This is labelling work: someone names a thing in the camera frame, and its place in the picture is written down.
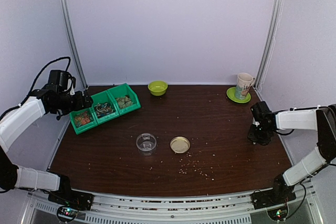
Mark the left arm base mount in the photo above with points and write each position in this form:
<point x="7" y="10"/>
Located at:
<point x="71" y="205"/>

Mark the clear plastic jar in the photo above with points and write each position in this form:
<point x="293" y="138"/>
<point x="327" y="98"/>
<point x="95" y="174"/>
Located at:
<point x="146" y="144"/>

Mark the small green bowl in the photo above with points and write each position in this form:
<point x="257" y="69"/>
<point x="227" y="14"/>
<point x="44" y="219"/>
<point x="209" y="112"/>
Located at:
<point x="157" y="88"/>

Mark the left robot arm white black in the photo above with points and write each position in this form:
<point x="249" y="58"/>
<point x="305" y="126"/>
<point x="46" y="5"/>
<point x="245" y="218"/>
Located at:
<point x="16" y="121"/>

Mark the green three-compartment candy bin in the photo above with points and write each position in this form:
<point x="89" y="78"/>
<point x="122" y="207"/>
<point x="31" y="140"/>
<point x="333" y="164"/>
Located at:
<point x="107" y="96"/>

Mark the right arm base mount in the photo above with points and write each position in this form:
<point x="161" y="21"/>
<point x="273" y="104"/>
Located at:
<point x="273" y="203"/>

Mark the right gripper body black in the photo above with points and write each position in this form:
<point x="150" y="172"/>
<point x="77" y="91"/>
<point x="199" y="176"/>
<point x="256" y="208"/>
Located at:
<point x="259" y="135"/>

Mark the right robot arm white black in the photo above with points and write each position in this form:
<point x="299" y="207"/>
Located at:
<point x="308" y="135"/>

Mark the dark wrapped candies pile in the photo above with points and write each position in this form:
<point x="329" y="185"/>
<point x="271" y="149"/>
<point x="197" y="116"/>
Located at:
<point x="103" y="109"/>

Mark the right aluminium frame post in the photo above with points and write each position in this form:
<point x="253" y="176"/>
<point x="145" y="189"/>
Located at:
<point x="269" y="44"/>

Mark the orange candies pile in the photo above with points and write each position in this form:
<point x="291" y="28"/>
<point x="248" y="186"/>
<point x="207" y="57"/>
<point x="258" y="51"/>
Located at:
<point x="82" y="119"/>

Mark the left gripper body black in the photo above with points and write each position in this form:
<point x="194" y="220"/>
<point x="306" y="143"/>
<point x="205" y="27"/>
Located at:
<point x="67" y="105"/>

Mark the aluminium frame post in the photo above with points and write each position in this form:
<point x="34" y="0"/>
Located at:
<point x="72" y="42"/>
<point x="269" y="44"/>

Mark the green saucer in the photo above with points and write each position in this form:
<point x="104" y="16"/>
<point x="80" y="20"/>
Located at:
<point x="236" y="96"/>

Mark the left aluminium frame post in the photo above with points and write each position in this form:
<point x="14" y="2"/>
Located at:
<point x="72" y="42"/>

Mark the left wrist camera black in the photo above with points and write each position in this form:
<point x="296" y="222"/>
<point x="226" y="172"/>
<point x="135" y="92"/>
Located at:
<point x="60" y="81"/>

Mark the green wrapped candies pile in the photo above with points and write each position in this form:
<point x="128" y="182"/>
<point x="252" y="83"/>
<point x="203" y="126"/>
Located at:
<point x="124" y="102"/>

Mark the patterned ceramic mug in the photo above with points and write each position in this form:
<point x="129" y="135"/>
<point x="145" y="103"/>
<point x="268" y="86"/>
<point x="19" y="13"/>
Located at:
<point x="244" y="82"/>

